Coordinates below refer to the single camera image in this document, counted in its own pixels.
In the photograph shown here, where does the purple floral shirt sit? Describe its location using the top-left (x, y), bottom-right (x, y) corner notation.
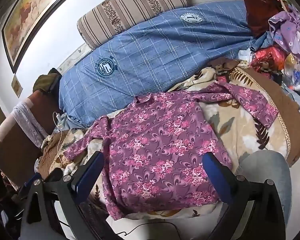
top-left (64, 81), bottom-right (278, 220)

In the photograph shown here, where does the grey trouser leg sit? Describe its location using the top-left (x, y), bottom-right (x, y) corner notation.
top-left (236, 150), bottom-right (292, 224)

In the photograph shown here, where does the brown headboard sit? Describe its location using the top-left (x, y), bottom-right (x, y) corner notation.
top-left (0, 90), bottom-right (62, 187)

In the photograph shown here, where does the beige leaf pattern blanket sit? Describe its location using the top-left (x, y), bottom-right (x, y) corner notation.
top-left (37, 60), bottom-right (300, 219)

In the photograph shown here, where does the white lace cloth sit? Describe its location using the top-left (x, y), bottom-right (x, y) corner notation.
top-left (11, 102), bottom-right (48, 148)

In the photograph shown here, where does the blue plaid quilt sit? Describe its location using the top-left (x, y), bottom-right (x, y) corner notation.
top-left (59, 0), bottom-right (255, 127)

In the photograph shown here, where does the olive green cloth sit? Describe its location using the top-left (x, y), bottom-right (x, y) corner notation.
top-left (33, 68), bottom-right (62, 93)

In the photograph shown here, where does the red shiny bag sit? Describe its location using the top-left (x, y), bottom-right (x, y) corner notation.
top-left (250, 46), bottom-right (287, 70)

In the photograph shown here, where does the lilac floral garment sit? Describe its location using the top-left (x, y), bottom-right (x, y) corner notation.
top-left (268, 4), bottom-right (300, 61)

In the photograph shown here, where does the dark red cloth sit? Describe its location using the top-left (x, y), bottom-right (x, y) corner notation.
top-left (243, 0), bottom-right (283, 37)

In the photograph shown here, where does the striped beige pillow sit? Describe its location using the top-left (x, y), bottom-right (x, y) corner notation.
top-left (77, 0), bottom-right (189, 50)

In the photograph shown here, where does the white charger cable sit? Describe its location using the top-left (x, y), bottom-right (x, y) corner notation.
top-left (48, 112), bottom-right (65, 173)

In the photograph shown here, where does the small wall plaque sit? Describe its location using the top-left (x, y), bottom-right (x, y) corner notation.
top-left (11, 75), bottom-right (23, 98)

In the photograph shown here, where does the framed wall painting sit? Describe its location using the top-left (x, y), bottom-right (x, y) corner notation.
top-left (1, 0), bottom-right (66, 74)

